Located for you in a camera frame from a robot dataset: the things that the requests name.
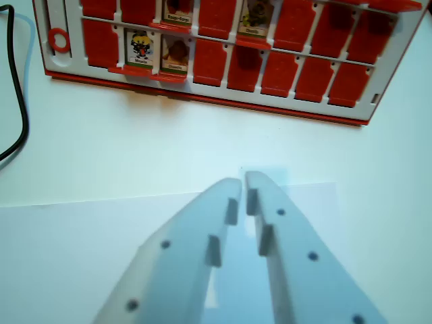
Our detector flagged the red and white game board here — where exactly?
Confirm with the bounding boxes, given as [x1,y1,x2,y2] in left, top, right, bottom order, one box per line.
[32,0,432,128]

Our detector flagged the black cable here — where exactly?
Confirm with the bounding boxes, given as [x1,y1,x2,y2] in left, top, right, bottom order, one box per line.
[0,4,30,163]

